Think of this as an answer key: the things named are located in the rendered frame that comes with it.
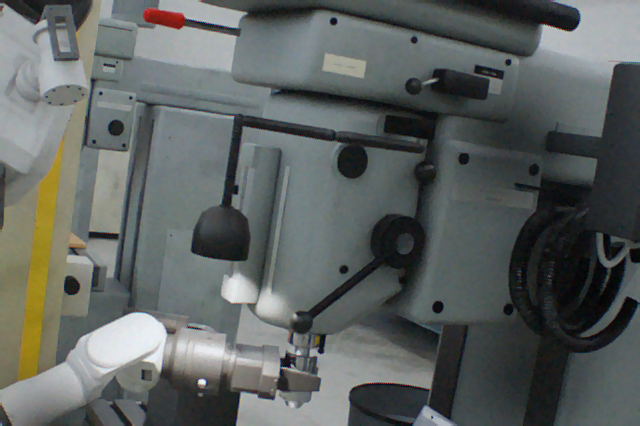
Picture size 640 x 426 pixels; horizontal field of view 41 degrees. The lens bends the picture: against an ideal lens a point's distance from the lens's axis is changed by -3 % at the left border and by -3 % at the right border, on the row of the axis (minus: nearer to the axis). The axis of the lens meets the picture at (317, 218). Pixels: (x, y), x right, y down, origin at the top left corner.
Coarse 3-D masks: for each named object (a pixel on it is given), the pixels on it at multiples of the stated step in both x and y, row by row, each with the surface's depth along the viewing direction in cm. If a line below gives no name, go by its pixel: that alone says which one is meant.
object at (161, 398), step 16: (160, 384) 168; (224, 384) 159; (160, 400) 167; (176, 400) 156; (192, 400) 157; (208, 400) 158; (224, 400) 159; (160, 416) 166; (176, 416) 156; (192, 416) 158; (208, 416) 159; (224, 416) 160
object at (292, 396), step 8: (288, 360) 124; (296, 368) 124; (304, 368) 124; (312, 368) 125; (280, 392) 126; (288, 392) 124; (296, 392) 124; (304, 392) 124; (288, 400) 124; (296, 400) 124; (304, 400) 125
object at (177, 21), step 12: (144, 12) 117; (156, 12) 116; (168, 12) 117; (180, 12) 118; (156, 24) 117; (168, 24) 118; (180, 24) 118; (192, 24) 120; (204, 24) 120; (216, 24) 121
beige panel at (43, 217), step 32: (96, 0) 271; (96, 32) 273; (64, 160) 275; (32, 192) 272; (64, 192) 277; (32, 224) 273; (64, 224) 278; (0, 256) 270; (32, 256) 275; (64, 256) 280; (0, 288) 272; (32, 288) 276; (0, 320) 273; (32, 320) 278; (0, 352) 275; (32, 352) 280; (0, 384) 277
